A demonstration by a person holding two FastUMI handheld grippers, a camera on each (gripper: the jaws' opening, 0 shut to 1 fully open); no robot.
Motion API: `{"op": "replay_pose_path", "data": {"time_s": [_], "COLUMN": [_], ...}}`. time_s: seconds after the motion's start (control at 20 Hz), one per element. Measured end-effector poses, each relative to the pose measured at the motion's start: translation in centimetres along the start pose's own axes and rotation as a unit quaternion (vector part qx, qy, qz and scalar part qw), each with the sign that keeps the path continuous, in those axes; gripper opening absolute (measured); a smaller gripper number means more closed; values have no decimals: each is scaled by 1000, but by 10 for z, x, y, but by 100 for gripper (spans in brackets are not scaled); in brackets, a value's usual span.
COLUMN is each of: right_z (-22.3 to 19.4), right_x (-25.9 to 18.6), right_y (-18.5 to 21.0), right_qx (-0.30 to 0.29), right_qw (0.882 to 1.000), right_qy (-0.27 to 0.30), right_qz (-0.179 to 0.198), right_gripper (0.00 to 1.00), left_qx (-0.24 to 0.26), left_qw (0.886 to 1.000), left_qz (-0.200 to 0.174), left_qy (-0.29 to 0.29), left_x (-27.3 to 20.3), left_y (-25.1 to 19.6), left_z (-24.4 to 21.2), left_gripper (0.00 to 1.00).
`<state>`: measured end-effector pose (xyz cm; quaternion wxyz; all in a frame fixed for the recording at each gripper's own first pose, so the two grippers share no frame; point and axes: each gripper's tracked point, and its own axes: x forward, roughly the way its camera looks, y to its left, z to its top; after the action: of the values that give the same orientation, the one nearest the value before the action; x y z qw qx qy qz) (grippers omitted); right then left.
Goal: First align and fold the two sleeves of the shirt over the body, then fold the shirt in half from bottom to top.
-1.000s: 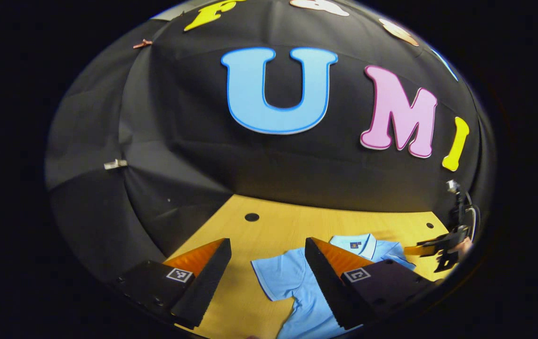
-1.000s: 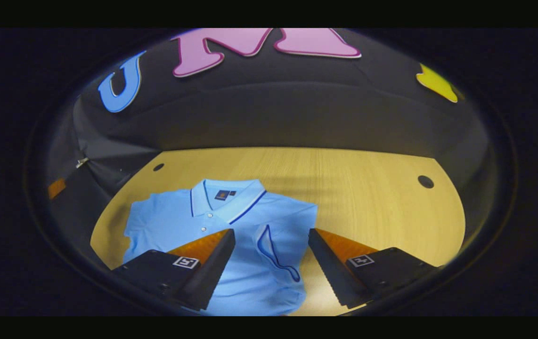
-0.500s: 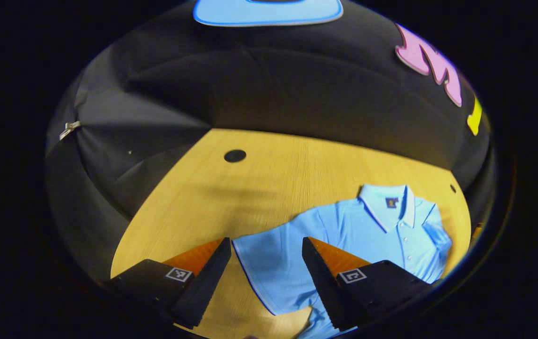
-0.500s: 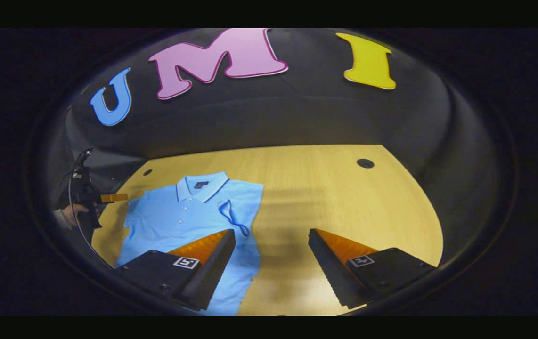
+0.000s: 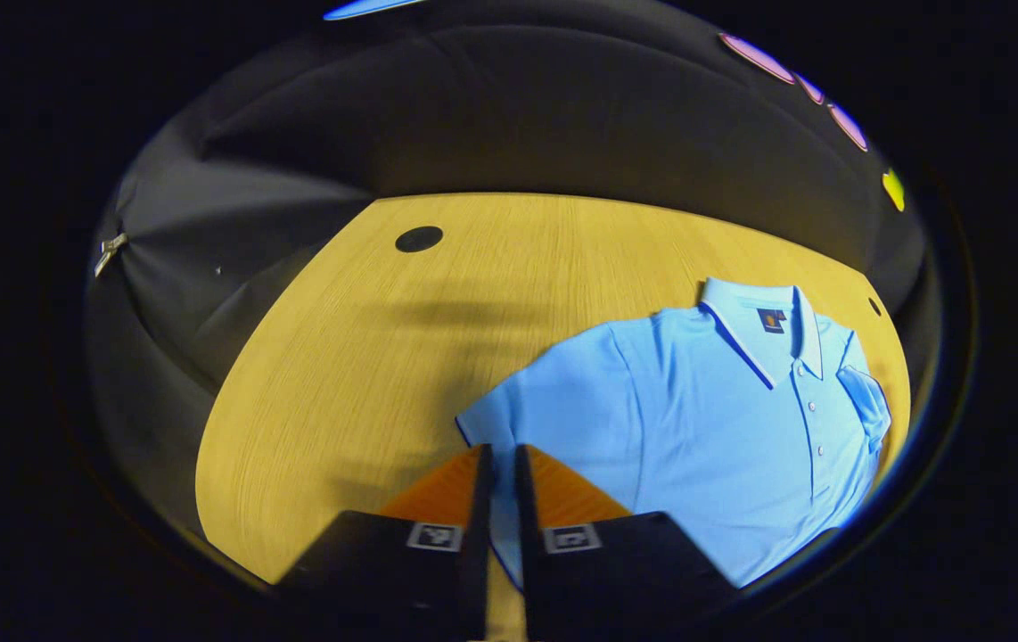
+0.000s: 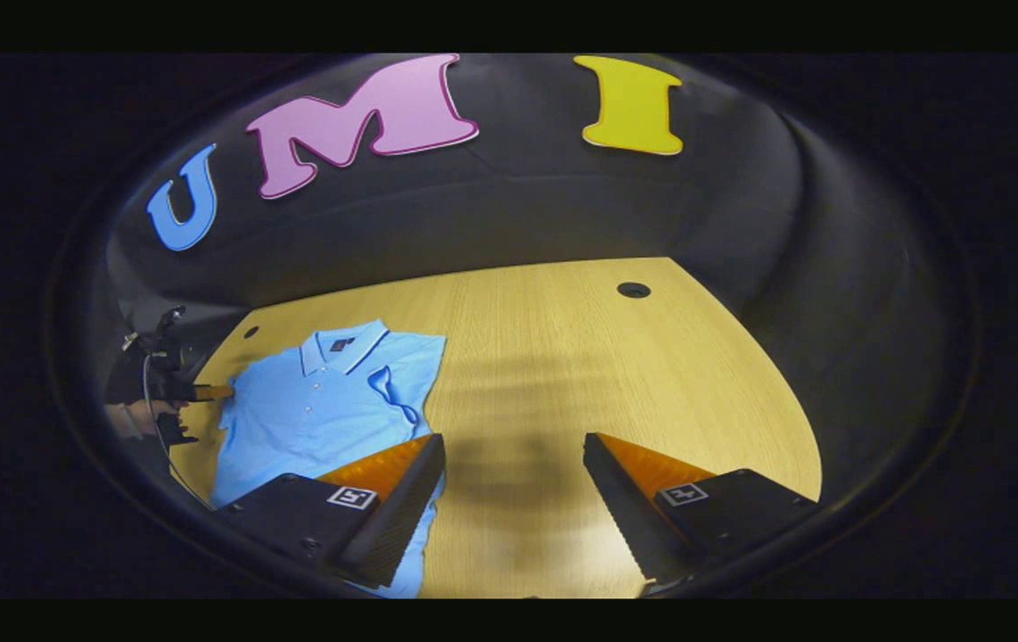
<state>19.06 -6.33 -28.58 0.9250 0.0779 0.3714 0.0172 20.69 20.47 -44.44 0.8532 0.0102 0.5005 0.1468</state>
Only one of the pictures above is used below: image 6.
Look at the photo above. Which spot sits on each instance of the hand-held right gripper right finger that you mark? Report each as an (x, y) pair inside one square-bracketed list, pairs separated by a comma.
[(625, 513)]

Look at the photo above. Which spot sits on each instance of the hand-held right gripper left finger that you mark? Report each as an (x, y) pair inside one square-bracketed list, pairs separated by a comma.
[(402, 508)]

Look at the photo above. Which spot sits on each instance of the light blue T-shirt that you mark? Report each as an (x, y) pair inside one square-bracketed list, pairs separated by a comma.
[(313, 419)]

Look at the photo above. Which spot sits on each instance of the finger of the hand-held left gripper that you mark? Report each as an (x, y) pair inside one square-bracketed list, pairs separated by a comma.
[(210, 392)]

